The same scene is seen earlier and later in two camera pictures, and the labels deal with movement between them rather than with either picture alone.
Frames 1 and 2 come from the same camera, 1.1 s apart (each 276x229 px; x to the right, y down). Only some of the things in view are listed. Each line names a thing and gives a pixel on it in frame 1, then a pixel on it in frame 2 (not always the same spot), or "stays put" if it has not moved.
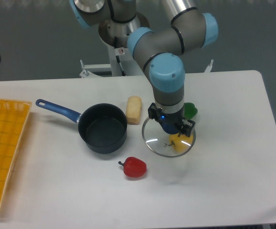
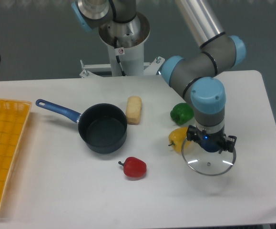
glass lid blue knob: (162, 139) to (203, 162)
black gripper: (172, 123) to (211, 142)
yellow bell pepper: (180, 143) stays put
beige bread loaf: (133, 109) stays put
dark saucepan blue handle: (103, 127) stays put
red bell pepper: (134, 167) stays put
